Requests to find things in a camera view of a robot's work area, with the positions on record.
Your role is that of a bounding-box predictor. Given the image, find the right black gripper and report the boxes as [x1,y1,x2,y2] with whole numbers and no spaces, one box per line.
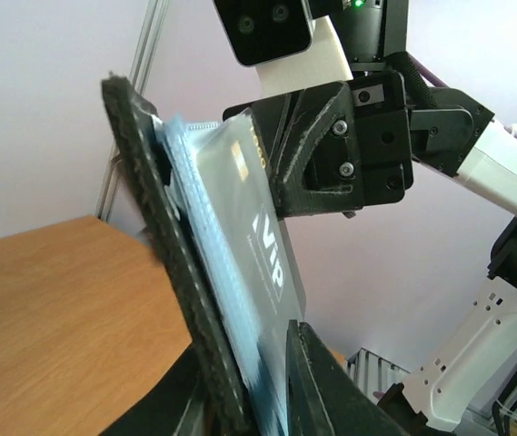
[223,72,413,218]

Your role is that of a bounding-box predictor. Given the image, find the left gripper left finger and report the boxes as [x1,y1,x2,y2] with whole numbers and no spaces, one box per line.
[101,345,221,435]

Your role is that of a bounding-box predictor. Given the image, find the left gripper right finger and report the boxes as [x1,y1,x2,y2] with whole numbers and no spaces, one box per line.
[286,320,406,436]

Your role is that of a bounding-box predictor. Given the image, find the black VIP credit card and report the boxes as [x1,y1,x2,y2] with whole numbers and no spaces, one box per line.
[194,113,303,435]

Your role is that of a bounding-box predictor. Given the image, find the black leather card holder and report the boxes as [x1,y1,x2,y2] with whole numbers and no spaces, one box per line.
[99,71,295,436]

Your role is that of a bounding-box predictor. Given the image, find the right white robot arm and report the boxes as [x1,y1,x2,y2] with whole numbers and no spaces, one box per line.
[223,1,517,435]

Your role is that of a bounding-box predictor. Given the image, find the aluminium frame rails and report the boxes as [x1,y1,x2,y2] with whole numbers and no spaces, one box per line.
[343,348,408,404]

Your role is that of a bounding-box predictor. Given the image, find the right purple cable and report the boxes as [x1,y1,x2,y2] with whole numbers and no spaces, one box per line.
[405,52,517,160]

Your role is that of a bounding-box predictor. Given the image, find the right aluminium corner post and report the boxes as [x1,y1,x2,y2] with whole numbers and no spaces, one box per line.
[96,1,171,222]

